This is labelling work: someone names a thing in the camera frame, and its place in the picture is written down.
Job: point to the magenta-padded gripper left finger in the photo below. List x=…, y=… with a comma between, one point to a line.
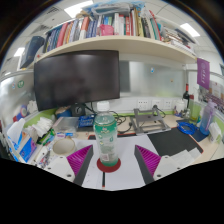
x=79, y=160

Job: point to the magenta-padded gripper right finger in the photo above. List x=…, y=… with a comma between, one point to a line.
x=148, y=160

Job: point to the green-labelled clear drink bottle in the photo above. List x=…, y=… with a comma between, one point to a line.
x=106, y=136

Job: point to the purple water jug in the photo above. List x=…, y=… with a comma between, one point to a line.
x=207, y=118

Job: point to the white paper cup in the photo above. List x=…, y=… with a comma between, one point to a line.
x=64, y=146

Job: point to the white paper sheet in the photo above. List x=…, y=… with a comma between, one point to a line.
x=125, y=166

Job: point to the black desk mat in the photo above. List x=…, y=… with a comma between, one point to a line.
x=173, y=140

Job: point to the flat round red coaster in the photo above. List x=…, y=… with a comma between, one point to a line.
x=115, y=167

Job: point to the grey metal laptop stand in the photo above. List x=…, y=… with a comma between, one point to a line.
x=148, y=123

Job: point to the clear plastic container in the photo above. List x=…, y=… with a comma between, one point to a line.
x=66, y=124

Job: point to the small blue box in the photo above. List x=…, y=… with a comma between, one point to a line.
x=86, y=121

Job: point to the white napkin stack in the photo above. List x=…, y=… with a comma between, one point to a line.
x=42, y=126

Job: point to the blue tissue box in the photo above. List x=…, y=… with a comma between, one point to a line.
x=26, y=148

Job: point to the small white jar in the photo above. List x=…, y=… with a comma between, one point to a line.
x=180, y=107

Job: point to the dark wine bottle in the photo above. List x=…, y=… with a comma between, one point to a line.
x=186, y=96

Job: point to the black computer monitor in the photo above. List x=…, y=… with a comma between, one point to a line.
x=76, y=80

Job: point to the purple pennant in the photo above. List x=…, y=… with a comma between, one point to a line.
x=203, y=73

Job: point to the wall shelf with books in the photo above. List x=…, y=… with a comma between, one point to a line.
x=116, y=41

